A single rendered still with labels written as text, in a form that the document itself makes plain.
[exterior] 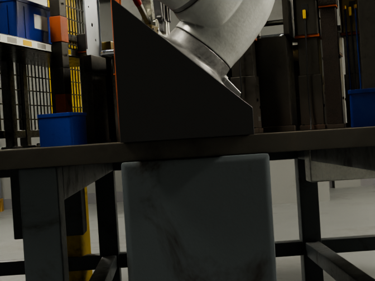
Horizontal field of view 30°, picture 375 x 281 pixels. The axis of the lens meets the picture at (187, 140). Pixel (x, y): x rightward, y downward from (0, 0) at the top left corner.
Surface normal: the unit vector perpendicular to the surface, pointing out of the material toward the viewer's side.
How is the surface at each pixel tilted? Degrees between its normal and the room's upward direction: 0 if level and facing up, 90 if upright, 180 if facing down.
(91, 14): 90
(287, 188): 90
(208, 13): 113
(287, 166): 90
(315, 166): 90
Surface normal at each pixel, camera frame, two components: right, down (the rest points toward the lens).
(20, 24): 0.95, -0.06
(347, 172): 0.03, 0.00
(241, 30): 0.47, 0.37
